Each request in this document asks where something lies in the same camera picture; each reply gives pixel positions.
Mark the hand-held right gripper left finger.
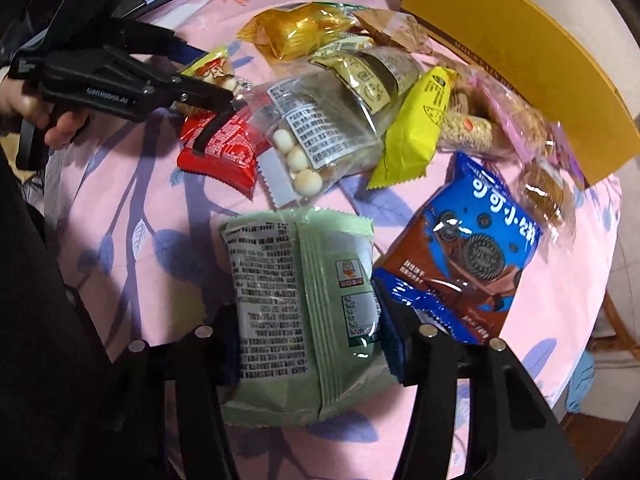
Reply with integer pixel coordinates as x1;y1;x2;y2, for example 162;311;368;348
107;305;242;480

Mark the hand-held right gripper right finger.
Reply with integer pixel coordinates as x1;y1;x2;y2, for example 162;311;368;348
372;280;583;480

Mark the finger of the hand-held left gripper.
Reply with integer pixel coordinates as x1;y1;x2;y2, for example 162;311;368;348
114;19;210;68
129;62;237;157

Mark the small cartoon snack packet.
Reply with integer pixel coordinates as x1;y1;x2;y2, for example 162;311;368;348
179;45;252;112

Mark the red snack packet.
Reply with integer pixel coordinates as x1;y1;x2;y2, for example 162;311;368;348
177;109;271;197

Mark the green snack packet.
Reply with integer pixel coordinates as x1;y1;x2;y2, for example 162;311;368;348
219;206;401;429

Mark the golden yellow snack packet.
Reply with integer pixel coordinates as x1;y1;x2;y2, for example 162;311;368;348
236;2;372;64

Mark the blue cookie packet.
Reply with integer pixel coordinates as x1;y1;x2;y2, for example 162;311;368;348
372;152;544;347

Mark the clear packet of white balls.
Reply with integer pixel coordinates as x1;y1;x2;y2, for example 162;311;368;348
232;77;387;209

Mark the round cookie packet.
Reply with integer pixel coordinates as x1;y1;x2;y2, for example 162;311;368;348
516;156;579;242

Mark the yellow cardboard box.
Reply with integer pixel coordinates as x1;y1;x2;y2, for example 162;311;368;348
400;0;640;189

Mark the person's left hand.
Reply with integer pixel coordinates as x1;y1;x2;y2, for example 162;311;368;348
0;77;92;147

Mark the clear packet with dark label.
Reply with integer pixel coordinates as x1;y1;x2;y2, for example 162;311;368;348
309;45;427;128

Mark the person's dark clothing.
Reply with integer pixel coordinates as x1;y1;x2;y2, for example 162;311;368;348
0;147;168;480

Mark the blue cloth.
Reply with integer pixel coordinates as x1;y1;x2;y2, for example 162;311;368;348
564;349;609;414

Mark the brown snack packet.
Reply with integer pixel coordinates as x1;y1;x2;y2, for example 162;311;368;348
350;7;437;57

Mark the wooden chair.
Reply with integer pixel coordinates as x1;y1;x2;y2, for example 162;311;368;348
589;287;640;363

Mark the pink snack packet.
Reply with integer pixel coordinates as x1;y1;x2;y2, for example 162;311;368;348
469;69;562;162

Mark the purple snack packet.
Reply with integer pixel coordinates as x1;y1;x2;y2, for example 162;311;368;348
549;122;587;188

